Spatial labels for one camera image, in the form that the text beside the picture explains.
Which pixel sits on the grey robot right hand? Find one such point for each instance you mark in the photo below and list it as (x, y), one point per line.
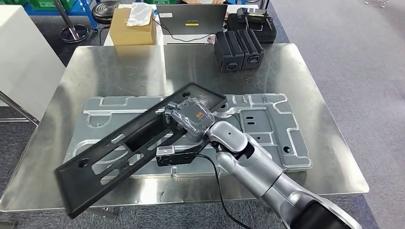
(193, 120)

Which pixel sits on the black plastic mounting plate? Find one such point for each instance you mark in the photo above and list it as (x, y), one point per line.
(82, 183)

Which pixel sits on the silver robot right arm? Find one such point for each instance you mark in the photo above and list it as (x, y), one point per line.
(259, 170)

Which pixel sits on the stainless steel workbench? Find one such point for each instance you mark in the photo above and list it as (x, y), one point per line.
(126, 69)

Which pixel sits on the grey stamped metal panel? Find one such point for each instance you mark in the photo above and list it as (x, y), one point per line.
(269, 126)

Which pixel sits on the black ribbed case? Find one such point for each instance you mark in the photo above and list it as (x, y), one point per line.
(227, 50)
(253, 47)

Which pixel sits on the cardboard box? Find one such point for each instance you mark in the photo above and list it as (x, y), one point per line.
(133, 34)

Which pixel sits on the black equipment bag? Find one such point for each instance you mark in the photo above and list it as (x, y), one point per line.
(265, 34)

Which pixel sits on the white plastic bag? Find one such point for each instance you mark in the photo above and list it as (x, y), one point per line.
(139, 14)

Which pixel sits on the chrome stanchion with black base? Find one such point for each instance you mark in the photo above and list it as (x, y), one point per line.
(74, 33)

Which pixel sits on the blue metal cart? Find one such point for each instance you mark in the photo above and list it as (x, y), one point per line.
(82, 11)

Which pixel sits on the stainless steel side table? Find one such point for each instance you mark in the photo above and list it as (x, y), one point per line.
(19, 109)

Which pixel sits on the white cabinet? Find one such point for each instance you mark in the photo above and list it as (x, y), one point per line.
(25, 63)

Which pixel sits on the green plastic crate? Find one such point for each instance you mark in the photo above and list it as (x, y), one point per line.
(47, 3)

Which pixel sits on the metal chair base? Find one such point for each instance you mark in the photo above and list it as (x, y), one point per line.
(376, 2)

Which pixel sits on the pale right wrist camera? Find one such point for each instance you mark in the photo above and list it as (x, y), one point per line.
(177, 158)

